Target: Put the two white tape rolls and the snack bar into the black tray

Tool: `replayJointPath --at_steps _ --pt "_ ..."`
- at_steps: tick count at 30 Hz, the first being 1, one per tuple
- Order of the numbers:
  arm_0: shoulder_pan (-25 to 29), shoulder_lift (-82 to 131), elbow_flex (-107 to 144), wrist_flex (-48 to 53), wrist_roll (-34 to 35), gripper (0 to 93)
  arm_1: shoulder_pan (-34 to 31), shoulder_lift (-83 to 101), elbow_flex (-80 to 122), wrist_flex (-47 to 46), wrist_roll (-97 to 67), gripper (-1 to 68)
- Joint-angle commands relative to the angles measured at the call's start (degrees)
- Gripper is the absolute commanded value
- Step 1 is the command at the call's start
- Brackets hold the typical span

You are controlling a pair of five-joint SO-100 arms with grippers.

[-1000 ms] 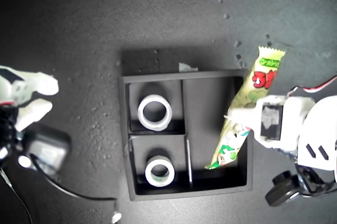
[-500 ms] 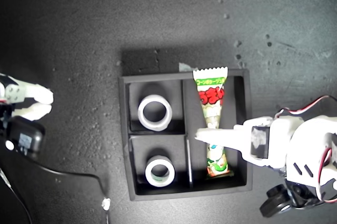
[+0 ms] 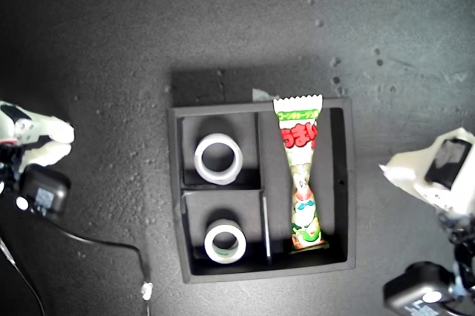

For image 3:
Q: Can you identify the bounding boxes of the taller white tape roll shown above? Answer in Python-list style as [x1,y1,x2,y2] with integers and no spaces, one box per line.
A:
[194,132,245,186]

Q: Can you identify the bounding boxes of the black tray with wells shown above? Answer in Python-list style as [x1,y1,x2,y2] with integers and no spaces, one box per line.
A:
[166,97,357,285]

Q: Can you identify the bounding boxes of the black camera cable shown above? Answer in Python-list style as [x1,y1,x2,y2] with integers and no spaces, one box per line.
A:
[55,223,152,316]

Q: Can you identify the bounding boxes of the green printed snack bar wrapper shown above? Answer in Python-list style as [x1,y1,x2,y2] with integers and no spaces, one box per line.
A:
[272,93,330,254]

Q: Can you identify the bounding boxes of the white tape roll green core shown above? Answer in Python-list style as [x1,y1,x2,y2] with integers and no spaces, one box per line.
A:
[203,223,248,265]

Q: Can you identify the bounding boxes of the white paper scrap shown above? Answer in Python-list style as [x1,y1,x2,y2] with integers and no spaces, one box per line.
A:
[252,88,275,102]

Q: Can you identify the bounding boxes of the thin grey and black cable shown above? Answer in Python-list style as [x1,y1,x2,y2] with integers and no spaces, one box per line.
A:
[0,236,48,316]

